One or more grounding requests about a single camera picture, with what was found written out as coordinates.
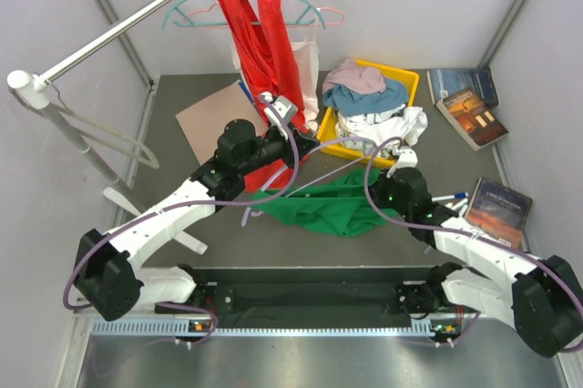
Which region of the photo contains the brown cardboard sheet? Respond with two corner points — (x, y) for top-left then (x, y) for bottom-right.
(176, 80), (267, 164)

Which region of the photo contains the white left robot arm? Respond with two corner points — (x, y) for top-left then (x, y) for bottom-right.
(73, 119), (319, 322)

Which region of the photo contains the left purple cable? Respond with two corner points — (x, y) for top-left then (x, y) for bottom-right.
(61, 103), (302, 348)

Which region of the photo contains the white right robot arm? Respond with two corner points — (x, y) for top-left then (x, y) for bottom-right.
(363, 168), (582, 358)

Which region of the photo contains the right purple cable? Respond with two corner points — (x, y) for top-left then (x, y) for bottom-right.
(363, 137), (583, 352)

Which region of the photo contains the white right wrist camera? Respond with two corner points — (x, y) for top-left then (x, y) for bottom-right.
(387, 142), (418, 178)

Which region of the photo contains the lavender plastic hanger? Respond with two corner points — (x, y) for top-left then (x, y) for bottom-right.
(240, 137), (375, 228)

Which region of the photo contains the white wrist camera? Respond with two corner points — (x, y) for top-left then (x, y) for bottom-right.
(387, 142), (418, 178)
(259, 92), (298, 140)

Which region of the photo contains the red tank top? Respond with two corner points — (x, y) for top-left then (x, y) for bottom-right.
(213, 0), (307, 191)

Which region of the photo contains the clear plastic hanger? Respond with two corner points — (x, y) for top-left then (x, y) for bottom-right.
(48, 84), (159, 169)

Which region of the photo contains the blue garment in bin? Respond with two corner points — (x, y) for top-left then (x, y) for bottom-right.
(322, 78), (409, 117)

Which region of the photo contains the pink garment in bin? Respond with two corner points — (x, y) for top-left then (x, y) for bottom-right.
(322, 58), (386, 95)

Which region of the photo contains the yellow plastic bin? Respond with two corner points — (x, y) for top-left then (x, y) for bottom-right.
(316, 59), (420, 163)

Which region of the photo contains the dark sunset cover book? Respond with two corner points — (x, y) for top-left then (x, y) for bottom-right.
(464, 177), (533, 249)

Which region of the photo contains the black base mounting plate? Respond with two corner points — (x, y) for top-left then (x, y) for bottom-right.
(154, 267), (481, 330)

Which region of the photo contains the blue hardcover book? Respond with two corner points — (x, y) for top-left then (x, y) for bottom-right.
(426, 68), (499, 108)

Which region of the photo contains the metal clothes rail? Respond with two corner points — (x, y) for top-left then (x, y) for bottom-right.
(38, 0), (172, 83)

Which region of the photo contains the purple cable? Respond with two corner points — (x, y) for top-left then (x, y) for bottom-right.
(363, 137), (583, 352)
(61, 103), (302, 348)

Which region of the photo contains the red cap marker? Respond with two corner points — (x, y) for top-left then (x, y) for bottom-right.
(447, 198), (469, 214)

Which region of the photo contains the blue cap marker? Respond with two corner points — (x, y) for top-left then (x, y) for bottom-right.
(432, 192), (468, 202)

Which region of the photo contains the green tank top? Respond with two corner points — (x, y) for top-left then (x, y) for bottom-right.
(249, 168), (386, 238)

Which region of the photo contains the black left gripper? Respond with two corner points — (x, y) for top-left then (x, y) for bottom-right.
(238, 122), (319, 177)

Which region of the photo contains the orange cover paperback book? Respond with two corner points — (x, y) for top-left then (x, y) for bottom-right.
(435, 88), (508, 151)

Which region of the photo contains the grey slotted cable duct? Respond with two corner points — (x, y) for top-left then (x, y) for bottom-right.
(92, 318), (435, 338)

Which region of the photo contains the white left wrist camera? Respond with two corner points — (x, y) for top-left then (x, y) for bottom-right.
(259, 92), (298, 140)

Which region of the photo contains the white patterned garment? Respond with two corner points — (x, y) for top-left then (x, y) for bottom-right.
(334, 105), (428, 155)

